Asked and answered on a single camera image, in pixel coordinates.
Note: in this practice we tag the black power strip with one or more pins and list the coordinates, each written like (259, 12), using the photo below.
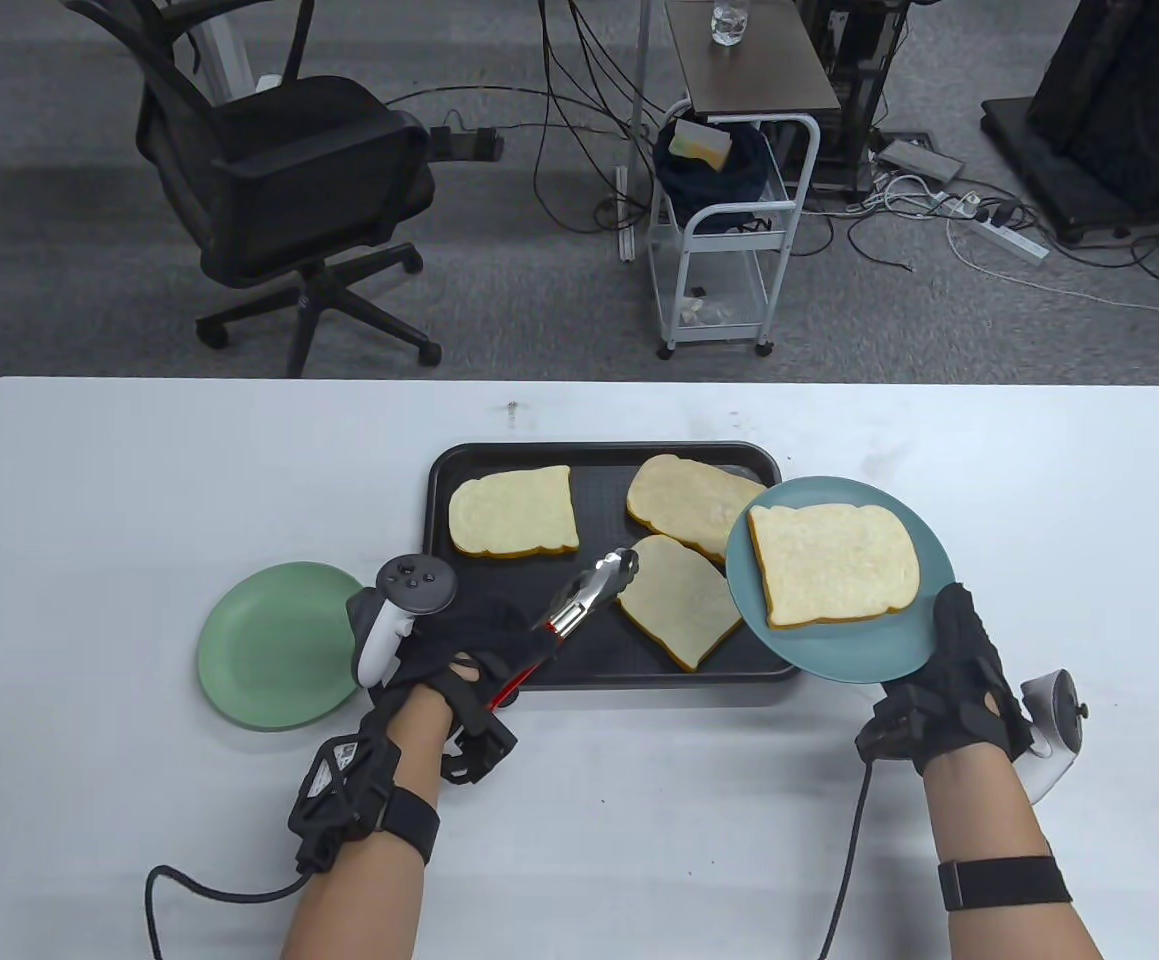
(464, 142)

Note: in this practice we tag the white cart with brown top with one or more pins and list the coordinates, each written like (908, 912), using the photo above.
(769, 80)

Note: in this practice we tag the white metal pole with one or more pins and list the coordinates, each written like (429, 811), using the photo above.
(636, 120)

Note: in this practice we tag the white toast slice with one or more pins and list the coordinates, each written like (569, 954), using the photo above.
(514, 510)
(679, 495)
(829, 565)
(674, 600)

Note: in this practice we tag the grey flat box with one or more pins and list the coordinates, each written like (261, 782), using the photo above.
(921, 160)

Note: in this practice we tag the black office chair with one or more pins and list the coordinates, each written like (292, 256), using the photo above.
(289, 170)

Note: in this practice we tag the clear drinking glass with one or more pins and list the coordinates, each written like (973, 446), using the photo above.
(728, 25)

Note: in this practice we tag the person's right hand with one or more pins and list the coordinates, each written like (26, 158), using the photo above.
(959, 690)

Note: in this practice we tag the black metal rack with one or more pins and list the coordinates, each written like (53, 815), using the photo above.
(859, 100)

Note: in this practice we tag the grey white controller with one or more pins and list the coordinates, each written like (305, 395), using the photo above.
(417, 582)
(1059, 710)

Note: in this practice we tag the person's right forearm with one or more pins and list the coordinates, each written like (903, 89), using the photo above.
(999, 820)

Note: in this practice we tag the white power strip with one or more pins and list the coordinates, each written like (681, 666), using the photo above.
(1014, 240)

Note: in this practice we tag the white desk leg column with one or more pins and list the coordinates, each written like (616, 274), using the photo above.
(221, 40)

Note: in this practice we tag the white crumpled wrapper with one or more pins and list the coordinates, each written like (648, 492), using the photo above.
(704, 308)

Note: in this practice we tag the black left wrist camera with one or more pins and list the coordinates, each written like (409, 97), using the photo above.
(339, 790)

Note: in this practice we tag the person's left hand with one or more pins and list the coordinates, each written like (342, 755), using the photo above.
(469, 630)

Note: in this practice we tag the dark blue cloth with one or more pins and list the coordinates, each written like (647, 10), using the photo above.
(744, 180)

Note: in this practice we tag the black plastic tray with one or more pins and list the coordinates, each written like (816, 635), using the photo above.
(599, 500)

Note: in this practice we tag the yellow sponge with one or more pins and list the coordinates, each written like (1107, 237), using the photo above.
(699, 145)

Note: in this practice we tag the green round plate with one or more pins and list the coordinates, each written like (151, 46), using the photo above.
(269, 645)

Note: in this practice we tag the blue round plate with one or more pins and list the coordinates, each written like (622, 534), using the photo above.
(929, 545)

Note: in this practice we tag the person's left forearm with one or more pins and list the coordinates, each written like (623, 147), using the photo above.
(369, 900)

